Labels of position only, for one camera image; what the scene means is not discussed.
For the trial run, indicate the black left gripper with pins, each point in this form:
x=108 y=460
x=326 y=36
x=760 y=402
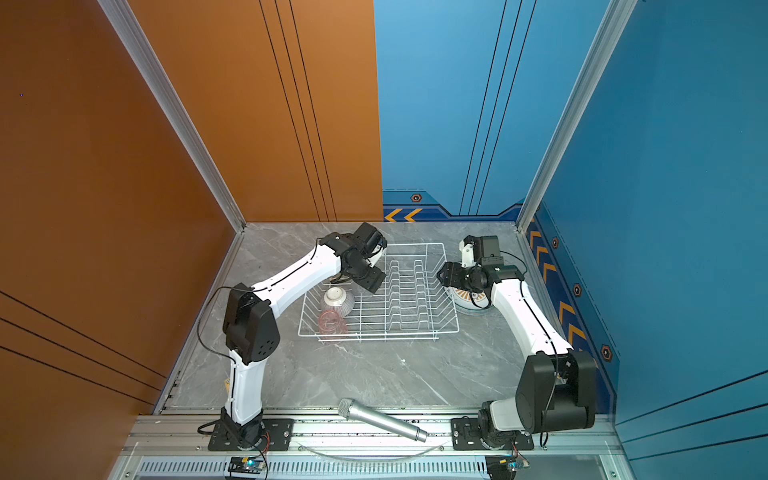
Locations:
x=375 y=280

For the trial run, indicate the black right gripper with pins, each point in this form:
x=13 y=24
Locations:
x=451 y=274

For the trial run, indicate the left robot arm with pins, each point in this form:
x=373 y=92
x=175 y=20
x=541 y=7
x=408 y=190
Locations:
x=250 y=319

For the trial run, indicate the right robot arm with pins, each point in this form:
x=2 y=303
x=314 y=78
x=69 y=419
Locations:
x=557 y=390

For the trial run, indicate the striped ceramic bowl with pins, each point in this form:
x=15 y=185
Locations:
x=338 y=298

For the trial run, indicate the pink glass cup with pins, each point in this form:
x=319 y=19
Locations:
x=331 y=324

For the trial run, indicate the silver microphone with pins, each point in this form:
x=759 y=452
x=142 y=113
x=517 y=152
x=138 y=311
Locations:
x=351 y=409

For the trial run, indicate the right circuit board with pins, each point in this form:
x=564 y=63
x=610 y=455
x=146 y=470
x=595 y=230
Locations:
x=503 y=468

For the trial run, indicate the green circuit board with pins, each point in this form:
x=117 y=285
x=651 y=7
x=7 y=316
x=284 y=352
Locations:
x=249 y=467

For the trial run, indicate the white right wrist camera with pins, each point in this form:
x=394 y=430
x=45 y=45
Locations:
x=467 y=251

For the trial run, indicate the white wire dish rack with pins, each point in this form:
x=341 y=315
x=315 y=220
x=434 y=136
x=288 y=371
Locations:
x=411 y=304

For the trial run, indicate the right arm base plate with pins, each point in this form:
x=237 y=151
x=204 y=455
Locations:
x=466 y=435

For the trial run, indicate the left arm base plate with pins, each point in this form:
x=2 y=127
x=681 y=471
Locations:
x=265 y=435

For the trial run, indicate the aluminium front rail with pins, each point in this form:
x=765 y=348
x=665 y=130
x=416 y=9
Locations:
x=326 y=446

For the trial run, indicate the aluminium corner post right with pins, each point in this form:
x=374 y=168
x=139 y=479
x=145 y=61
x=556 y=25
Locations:
x=607 y=37

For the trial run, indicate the aluminium corner post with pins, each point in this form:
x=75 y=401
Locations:
x=126 y=25
x=607 y=37

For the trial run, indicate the aluminium corner post left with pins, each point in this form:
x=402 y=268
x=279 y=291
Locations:
x=126 y=25

